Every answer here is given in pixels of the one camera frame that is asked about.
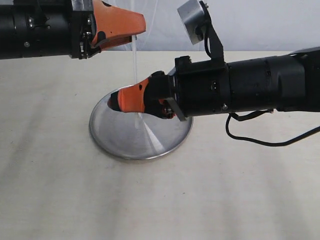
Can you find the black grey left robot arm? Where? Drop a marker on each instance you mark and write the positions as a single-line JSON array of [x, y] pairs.
[[34, 28]]

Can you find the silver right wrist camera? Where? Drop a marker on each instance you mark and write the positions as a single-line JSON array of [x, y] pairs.
[[195, 18]]

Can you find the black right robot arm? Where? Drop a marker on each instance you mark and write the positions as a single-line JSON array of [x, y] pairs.
[[286, 83]]

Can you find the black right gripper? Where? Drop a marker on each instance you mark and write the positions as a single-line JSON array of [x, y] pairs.
[[192, 89]]

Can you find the translucent white glow stick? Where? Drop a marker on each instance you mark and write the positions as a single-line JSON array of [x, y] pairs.
[[135, 71]]

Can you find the round stainless steel plate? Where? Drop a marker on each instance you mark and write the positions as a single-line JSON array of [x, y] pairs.
[[135, 136]]

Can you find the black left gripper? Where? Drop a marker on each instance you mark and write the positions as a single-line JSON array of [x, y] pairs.
[[95, 26]]

